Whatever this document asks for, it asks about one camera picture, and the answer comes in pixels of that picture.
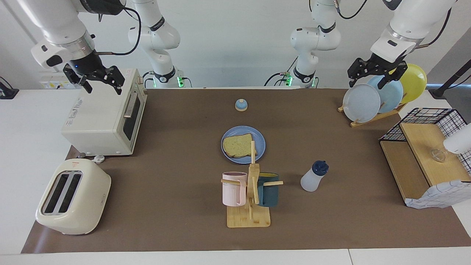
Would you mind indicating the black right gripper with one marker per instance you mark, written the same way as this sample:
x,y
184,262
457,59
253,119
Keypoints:
x,y
84,63

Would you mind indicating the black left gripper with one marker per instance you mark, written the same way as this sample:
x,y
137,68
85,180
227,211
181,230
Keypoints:
x,y
381,64

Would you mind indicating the translucent blue-capped seasoning bottle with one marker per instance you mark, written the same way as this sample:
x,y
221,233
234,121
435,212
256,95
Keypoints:
x,y
311,181

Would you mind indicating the toasted bread slice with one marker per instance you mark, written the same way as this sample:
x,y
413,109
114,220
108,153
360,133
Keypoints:
x,y
237,145

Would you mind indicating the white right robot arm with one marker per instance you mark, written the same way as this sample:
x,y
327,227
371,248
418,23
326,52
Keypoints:
x,y
55,25

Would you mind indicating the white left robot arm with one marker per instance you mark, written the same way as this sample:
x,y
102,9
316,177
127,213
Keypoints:
x,y
312,40

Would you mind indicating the light blue round plate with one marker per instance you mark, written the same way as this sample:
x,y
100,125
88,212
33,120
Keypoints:
x,y
392,97

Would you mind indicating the grey round plate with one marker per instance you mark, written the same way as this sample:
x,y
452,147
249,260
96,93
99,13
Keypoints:
x,y
360,105

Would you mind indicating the yellow round plate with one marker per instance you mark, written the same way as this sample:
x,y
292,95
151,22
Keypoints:
x,y
415,81

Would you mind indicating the wooden plate rack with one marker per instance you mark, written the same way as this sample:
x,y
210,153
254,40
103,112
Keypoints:
x,y
371,120

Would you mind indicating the white toaster oven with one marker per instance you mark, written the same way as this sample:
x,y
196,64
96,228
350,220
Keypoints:
x,y
99,121

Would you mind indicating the wooden shelf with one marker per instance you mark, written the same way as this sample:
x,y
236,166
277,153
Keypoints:
x,y
423,147

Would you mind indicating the black clamp base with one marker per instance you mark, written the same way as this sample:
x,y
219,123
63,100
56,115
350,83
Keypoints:
x,y
7,94

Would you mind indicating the clear glass cup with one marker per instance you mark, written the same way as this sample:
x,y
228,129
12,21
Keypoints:
x,y
438,155

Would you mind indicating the white cylindrical object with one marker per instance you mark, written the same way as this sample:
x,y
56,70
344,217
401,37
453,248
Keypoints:
x,y
458,141

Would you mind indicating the cream two-slot toaster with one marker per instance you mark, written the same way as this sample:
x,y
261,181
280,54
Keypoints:
x,y
84,206

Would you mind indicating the blue service bell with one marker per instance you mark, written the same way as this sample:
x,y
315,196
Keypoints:
x,y
241,106

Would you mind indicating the white checked cloth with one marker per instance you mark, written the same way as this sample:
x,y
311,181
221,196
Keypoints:
x,y
441,195

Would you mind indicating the brown table mat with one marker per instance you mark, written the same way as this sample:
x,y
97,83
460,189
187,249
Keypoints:
x,y
176,202

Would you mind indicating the teal mug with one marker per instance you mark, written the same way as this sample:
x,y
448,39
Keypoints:
x,y
270,195

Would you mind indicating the pink ribbed mug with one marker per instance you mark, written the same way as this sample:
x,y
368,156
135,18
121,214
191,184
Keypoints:
x,y
232,191

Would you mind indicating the wooden mug rack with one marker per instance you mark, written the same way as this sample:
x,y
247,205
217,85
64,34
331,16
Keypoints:
x,y
247,219

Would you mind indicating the white wall power strip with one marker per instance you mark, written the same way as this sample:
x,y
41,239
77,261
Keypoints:
x,y
48,84

